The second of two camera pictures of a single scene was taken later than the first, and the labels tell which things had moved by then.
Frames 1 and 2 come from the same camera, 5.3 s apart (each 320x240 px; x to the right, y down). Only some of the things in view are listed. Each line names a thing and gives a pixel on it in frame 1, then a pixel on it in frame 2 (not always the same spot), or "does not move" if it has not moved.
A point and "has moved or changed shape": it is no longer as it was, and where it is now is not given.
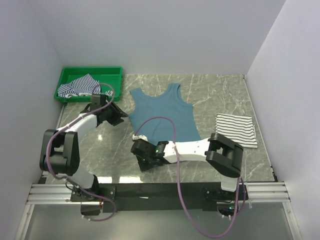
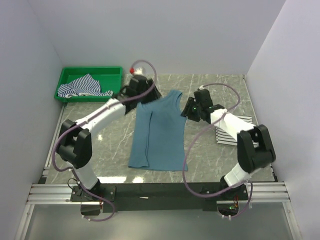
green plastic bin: [110, 78] does not move
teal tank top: [173, 105] has moved or changed shape
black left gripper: [118, 113] → [154, 95]
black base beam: [123, 197] does not move
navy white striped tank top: [86, 85] does not move
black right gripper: [143, 166] → [187, 110]
